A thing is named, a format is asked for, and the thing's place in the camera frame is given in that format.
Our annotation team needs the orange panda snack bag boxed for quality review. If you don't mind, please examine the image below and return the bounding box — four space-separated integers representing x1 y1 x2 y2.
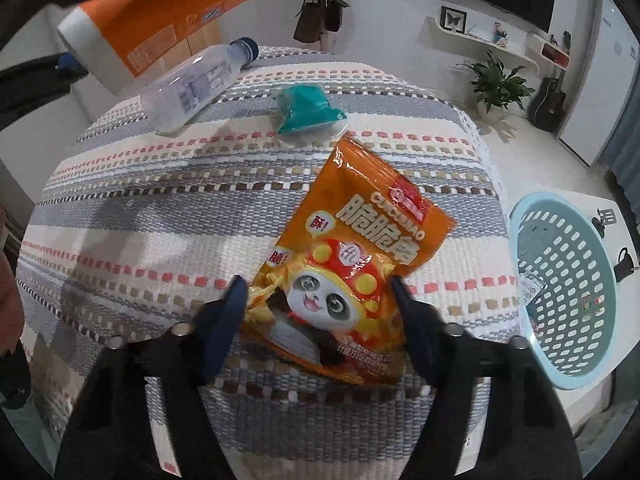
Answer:
243 136 454 385

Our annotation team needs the orange paper cup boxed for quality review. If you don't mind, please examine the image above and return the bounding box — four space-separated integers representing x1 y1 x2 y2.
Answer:
56 0 346 98

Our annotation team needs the person's left hand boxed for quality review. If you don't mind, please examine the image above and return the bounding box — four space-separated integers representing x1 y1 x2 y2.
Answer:
0 204 25 356

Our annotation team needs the striped woven sofa cover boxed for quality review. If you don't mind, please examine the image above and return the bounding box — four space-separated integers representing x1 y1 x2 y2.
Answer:
16 47 518 479

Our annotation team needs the clear plastic water bottle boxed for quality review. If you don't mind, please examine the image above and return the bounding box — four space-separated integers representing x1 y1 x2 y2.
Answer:
140 37 259 133

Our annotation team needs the light blue plastic basket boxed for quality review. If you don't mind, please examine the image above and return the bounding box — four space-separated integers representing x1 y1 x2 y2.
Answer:
509 192 617 390

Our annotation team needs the black mug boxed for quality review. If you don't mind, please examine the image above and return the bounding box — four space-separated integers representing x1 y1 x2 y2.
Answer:
613 247 638 283

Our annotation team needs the small dark phone stand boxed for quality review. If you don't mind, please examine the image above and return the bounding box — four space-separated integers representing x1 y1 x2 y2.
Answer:
591 208 617 238

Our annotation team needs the teal crumpled wrapper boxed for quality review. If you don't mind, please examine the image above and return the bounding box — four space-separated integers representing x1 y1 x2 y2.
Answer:
276 84 347 136

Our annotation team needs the green potted plant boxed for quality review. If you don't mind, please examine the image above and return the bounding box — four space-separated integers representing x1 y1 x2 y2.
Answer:
459 51 535 125

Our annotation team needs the dark acoustic guitar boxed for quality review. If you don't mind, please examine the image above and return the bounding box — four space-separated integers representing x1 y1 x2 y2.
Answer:
527 70 566 133

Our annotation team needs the blue striped curtain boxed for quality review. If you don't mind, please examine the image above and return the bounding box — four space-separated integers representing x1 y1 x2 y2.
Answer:
601 107 640 218

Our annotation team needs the pink coat stand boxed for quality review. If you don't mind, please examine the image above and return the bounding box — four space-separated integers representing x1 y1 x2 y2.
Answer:
319 30 333 53

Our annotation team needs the brown hanging bag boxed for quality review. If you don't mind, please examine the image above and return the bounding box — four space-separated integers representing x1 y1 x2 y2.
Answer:
293 0 326 44

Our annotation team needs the white refrigerator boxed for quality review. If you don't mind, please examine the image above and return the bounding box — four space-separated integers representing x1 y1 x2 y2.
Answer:
559 0 639 166

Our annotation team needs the white curved cube shelf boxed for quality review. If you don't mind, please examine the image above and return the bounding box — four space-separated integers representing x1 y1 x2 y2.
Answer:
526 32 570 70

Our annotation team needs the white wall shelf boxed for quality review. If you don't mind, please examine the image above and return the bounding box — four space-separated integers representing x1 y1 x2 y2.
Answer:
426 16 540 74

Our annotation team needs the butterfly picture frame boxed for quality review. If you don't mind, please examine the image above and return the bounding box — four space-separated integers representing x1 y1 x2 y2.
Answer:
439 6 468 35

